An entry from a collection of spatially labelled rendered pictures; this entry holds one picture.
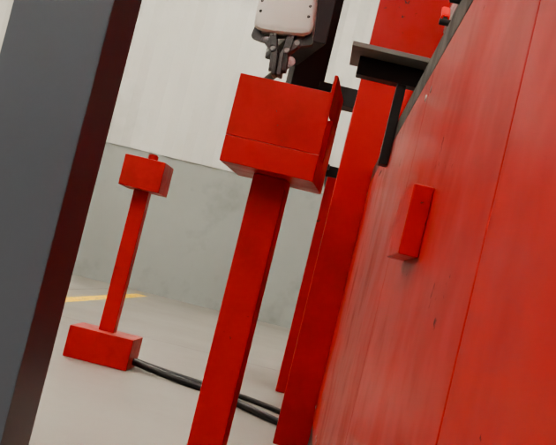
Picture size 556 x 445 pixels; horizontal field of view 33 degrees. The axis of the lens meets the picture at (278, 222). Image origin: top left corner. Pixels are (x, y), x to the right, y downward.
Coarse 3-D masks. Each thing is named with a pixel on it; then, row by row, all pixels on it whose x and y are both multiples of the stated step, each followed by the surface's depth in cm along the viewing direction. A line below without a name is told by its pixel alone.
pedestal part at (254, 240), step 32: (256, 192) 163; (288, 192) 167; (256, 224) 162; (256, 256) 162; (256, 288) 161; (224, 320) 162; (256, 320) 165; (224, 352) 161; (224, 384) 161; (224, 416) 160
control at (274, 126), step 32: (256, 96) 157; (288, 96) 156; (320, 96) 156; (256, 128) 156; (288, 128) 156; (320, 128) 155; (224, 160) 157; (256, 160) 156; (288, 160) 155; (320, 160) 159; (320, 192) 174
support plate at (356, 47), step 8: (352, 48) 197; (360, 48) 195; (368, 48) 194; (376, 48) 194; (384, 48) 194; (352, 56) 204; (368, 56) 200; (376, 56) 199; (384, 56) 197; (392, 56) 195; (400, 56) 194; (408, 56) 194; (416, 56) 194; (352, 64) 212; (408, 64) 199; (416, 64) 198; (424, 64) 196
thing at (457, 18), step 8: (464, 0) 109; (472, 0) 100; (464, 8) 106; (456, 16) 114; (448, 24) 124; (456, 24) 112; (448, 32) 121; (440, 40) 132; (448, 40) 118; (440, 48) 128; (432, 56) 140; (440, 56) 125; (432, 64) 135; (424, 72) 151; (424, 80) 147; (416, 88) 163; (416, 96) 157; (408, 104) 176; (408, 112) 169; (400, 120) 191; (400, 128) 185; (376, 168) 260
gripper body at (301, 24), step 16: (272, 0) 160; (288, 0) 160; (304, 0) 160; (256, 16) 161; (272, 16) 160; (288, 16) 160; (304, 16) 160; (272, 32) 161; (288, 32) 160; (304, 32) 160
